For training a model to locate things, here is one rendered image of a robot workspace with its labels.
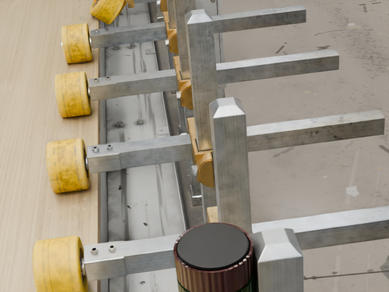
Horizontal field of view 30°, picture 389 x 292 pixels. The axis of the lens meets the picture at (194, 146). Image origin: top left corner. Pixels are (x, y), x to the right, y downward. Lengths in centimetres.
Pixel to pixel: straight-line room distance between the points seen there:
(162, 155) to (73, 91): 27
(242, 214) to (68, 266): 22
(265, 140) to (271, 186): 159
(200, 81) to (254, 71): 34
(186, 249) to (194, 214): 85
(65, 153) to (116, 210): 50
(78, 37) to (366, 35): 261
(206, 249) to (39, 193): 64
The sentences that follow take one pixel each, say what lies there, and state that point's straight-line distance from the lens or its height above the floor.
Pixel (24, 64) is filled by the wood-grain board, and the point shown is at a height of 90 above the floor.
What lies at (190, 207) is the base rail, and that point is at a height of 70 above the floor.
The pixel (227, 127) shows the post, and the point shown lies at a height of 115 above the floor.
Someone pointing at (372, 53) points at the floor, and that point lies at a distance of 377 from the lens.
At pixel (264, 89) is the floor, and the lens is 341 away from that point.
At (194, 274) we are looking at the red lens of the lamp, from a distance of 53.
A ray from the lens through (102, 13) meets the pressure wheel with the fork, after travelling 179.
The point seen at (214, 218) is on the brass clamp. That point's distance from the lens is 92.
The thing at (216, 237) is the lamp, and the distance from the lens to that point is 56.
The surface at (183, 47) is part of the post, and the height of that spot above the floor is 103.
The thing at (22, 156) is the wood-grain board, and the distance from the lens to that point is 127.
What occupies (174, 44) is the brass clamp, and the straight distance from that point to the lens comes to 150.
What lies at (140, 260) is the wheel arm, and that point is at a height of 95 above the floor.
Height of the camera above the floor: 152
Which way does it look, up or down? 30 degrees down
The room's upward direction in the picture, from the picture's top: 6 degrees counter-clockwise
